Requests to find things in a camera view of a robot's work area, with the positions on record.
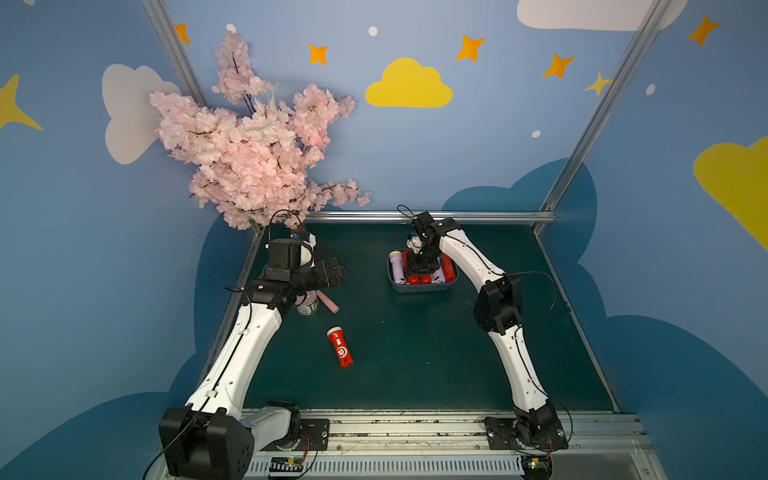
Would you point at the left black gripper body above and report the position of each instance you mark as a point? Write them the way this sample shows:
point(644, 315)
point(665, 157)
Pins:
point(330, 273)

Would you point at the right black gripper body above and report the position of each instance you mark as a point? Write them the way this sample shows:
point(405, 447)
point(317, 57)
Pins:
point(423, 260)

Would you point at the purple flashlight yellow head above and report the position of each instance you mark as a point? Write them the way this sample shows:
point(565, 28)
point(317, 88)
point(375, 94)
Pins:
point(438, 276)

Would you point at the red flashlight slanted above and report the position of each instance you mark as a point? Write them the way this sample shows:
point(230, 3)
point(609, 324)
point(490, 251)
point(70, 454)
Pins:
point(448, 269)

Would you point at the blue-grey plastic storage box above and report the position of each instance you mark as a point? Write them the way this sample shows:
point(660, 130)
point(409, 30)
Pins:
point(407, 289)

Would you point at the red flashlight white head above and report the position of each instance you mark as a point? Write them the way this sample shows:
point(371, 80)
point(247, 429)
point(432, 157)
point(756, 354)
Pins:
point(337, 339)

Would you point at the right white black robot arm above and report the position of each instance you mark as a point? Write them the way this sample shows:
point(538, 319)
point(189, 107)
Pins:
point(498, 312)

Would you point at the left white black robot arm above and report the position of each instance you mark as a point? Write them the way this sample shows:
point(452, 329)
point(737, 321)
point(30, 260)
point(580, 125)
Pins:
point(211, 436)

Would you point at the metal tin can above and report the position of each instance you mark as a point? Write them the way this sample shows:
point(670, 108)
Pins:
point(307, 304)

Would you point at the pink cherry blossom tree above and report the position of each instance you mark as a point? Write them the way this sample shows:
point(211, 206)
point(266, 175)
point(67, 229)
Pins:
point(254, 168)

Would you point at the left control circuit board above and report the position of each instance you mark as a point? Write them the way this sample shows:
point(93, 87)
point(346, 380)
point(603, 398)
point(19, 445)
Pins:
point(285, 467)

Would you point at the control circuit board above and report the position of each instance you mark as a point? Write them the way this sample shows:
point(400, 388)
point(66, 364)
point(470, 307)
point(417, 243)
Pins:
point(536, 468)
point(285, 467)

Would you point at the right control circuit board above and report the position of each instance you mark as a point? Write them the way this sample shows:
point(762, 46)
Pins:
point(536, 468)

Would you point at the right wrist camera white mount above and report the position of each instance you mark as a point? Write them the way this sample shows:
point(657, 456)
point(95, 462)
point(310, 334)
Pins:
point(414, 243)

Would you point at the purple spatula pink handle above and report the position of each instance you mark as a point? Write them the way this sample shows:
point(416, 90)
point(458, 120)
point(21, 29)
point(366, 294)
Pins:
point(327, 302)

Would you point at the horizontal aluminium frame rail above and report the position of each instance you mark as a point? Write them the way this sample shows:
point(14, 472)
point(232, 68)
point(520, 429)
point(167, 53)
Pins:
point(395, 217)

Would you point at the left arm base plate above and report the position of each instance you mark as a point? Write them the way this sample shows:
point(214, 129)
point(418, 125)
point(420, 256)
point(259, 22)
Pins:
point(313, 435)

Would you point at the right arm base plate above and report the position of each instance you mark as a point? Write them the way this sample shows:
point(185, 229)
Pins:
point(525, 434)

